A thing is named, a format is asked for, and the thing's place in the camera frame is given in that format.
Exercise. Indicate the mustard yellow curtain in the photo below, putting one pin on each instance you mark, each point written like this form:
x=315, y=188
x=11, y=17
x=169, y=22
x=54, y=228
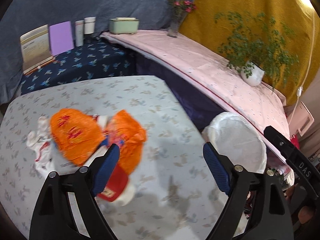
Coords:
x=200, y=27

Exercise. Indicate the orange plastic snack bag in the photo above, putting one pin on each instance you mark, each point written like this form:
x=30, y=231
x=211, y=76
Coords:
x=77, y=136

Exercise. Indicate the white cylindrical jar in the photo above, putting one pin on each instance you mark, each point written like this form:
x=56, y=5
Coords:
x=89, y=25

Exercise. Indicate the tall white tube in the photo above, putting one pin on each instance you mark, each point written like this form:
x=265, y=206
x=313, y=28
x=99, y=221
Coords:
x=79, y=33

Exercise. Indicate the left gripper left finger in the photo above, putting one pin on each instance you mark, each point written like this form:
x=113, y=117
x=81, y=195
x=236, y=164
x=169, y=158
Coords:
x=52, y=216

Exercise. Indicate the beige open box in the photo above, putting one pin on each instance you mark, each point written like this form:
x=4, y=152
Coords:
x=35, y=49

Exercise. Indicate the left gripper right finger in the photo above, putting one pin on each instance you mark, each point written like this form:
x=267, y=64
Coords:
x=270, y=216

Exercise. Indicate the vase with pink flowers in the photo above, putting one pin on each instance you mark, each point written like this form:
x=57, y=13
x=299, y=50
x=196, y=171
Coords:
x=179, y=9

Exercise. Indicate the pink cloth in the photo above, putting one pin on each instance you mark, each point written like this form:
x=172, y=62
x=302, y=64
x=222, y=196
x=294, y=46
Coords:
x=208, y=72

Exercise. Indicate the purple notebook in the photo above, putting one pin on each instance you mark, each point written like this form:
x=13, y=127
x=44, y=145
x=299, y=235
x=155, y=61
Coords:
x=61, y=39

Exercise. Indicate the pink white frame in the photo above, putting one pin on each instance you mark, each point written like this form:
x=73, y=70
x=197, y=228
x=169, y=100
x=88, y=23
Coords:
x=299, y=120

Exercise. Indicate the floral grey tablecloth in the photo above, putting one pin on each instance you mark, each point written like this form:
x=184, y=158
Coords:
x=176, y=195

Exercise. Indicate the green plant white pot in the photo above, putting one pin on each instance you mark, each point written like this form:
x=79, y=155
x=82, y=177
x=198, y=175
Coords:
x=259, y=40

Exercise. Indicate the blue-grey blanket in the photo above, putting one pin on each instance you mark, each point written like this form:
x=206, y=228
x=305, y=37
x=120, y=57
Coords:
x=23, y=16

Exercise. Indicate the mint green box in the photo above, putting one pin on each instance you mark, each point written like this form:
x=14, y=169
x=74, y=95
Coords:
x=123, y=25

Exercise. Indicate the white tissue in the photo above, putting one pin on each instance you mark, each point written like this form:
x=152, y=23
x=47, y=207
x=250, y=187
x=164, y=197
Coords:
x=41, y=143

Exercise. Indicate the navy floral cloth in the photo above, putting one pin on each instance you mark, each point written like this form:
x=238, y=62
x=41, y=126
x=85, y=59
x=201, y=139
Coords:
x=96, y=60

